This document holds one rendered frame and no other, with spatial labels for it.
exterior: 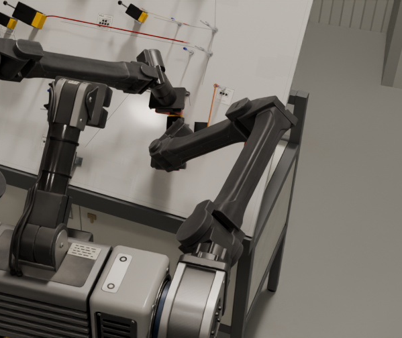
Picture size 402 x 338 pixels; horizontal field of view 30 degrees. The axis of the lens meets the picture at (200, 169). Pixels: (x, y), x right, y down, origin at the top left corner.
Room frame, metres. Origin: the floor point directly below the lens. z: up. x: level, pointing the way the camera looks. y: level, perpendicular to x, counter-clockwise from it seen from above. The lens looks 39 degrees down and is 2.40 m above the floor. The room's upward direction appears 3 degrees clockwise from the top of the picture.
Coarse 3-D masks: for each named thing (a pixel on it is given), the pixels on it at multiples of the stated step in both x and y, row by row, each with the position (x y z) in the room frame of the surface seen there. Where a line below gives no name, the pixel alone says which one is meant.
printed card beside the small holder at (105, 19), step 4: (100, 16) 2.07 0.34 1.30; (104, 16) 2.07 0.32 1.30; (108, 16) 2.07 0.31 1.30; (112, 16) 2.07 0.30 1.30; (100, 20) 2.07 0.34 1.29; (104, 20) 2.06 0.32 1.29; (108, 20) 2.06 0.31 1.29; (112, 20) 2.06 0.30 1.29; (100, 24) 2.06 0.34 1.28; (104, 24) 2.06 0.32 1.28; (108, 24) 2.05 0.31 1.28; (96, 28) 2.05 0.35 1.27; (100, 28) 2.05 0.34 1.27; (104, 28) 2.05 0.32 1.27; (108, 28) 2.05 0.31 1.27
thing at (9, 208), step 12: (12, 192) 1.87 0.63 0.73; (24, 192) 1.85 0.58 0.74; (0, 204) 1.89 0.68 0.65; (12, 204) 1.87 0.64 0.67; (24, 204) 1.86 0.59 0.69; (72, 204) 1.80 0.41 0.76; (0, 216) 1.89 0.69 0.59; (12, 216) 1.87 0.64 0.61; (72, 216) 1.80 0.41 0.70; (72, 228) 1.80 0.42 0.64
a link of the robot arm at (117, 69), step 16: (16, 48) 1.43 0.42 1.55; (32, 48) 1.45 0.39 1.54; (32, 64) 1.45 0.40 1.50; (48, 64) 1.48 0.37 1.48; (64, 64) 1.51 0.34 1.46; (80, 64) 1.55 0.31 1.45; (96, 64) 1.58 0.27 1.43; (112, 64) 1.62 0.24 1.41; (128, 64) 1.65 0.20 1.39; (16, 80) 1.46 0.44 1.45; (96, 80) 1.56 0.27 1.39; (112, 80) 1.59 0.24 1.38; (128, 80) 1.61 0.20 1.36; (144, 80) 1.64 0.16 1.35
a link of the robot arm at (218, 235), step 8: (216, 224) 0.98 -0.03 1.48; (208, 232) 0.95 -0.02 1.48; (216, 232) 0.95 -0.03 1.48; (224, 232) 0.97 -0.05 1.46; (200, 240) 0.94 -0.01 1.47; (208, 240) 0.93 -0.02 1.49; (216, 240) 0.93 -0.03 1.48; (224, 240) 0.95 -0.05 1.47; (232, 240) 0.97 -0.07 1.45; (184, 248) 0.96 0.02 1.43; (192, 248) 0.94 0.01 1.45; (232, 248) 0.94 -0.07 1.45
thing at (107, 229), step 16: (80, 208) 1.79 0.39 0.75; (96, 224) 1.77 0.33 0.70; (112, 224) 1.75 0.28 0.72; (128, 224) 1.73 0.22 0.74; (96, 240) 1.77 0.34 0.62; (112, 240) 1.75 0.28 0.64; (128, 240) 1.73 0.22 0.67; (144, 240) 1.72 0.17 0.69; (160, 240) 1.70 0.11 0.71; (176, 240) 1.68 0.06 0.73; (176, 256) 1.68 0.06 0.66; (224, 320) 1.62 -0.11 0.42
